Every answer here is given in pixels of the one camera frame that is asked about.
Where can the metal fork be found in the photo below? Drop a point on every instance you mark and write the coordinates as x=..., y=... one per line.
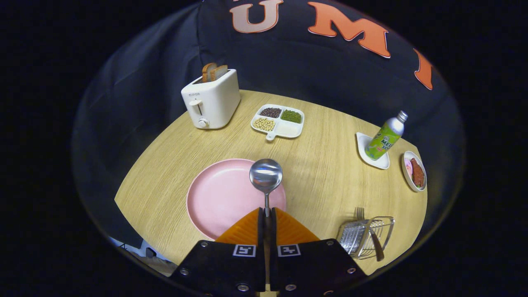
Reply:
x=377, y=247

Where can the black backdrop cloth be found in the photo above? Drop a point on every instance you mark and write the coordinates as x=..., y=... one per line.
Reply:
x=288, y=62

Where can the yellow soybeans pile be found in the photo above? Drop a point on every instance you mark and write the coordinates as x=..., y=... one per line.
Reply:
x=264, y=124

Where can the green soda bottle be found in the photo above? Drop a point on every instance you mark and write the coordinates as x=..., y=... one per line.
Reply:
x=383, y=140

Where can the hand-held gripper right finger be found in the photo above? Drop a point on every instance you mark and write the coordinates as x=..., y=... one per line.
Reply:
x=274, y=235

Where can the white divided dish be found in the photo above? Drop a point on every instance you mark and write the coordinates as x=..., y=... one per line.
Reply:
x=288, y=130

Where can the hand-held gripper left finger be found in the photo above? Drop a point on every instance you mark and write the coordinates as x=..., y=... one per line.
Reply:
x=260, y=235

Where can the white square coaster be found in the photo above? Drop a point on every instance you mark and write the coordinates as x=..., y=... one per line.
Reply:
x=362, y=148

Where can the pink ham slices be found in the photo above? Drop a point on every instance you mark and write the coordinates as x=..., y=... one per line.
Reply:
x=408, y=167

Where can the brown toast slice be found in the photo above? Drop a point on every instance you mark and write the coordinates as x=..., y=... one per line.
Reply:
x=220, y=71
x=207, y=71

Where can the white toaster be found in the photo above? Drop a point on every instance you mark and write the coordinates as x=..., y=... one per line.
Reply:
x=214, y=101

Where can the brown meat piece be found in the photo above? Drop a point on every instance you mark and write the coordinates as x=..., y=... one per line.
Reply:
x=417, y=173

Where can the green beans pile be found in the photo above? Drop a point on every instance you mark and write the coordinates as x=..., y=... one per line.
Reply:
x=291, y=116

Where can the white oval food plate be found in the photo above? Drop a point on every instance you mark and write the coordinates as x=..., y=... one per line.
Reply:
x=406, y=177

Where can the dark red beans pile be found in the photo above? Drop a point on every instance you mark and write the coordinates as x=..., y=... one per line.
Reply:
x=270, y=112

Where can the pink round plate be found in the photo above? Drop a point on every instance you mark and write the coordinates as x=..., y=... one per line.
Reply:
x=218, y=198

